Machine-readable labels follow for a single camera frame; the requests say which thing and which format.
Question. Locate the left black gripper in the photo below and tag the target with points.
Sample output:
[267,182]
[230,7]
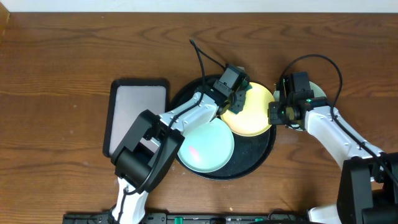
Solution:
[239,109]

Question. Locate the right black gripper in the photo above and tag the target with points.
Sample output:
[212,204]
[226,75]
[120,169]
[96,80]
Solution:
[273,117]

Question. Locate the yellow round plate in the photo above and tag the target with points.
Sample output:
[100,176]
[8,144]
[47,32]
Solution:
[253,119]

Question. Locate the light green plate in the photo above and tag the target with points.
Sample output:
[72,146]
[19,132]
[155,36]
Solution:
[208,147]
[318,92]

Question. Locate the green yellow sponge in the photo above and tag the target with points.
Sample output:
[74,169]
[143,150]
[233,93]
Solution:
[245,86]

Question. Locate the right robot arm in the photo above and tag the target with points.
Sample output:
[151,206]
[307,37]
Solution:
[368,183]

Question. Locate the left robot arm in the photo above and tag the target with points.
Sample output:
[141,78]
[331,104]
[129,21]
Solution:
[143,140]

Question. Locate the black round tray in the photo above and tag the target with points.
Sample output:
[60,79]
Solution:
[249,152]

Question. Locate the black rectangular tray grey mat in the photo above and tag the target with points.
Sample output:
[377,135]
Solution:
[127,99]

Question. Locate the light green plate front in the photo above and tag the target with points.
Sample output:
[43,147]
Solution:
[208,147]

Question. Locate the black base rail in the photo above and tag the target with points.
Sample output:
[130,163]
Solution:
[162,218]

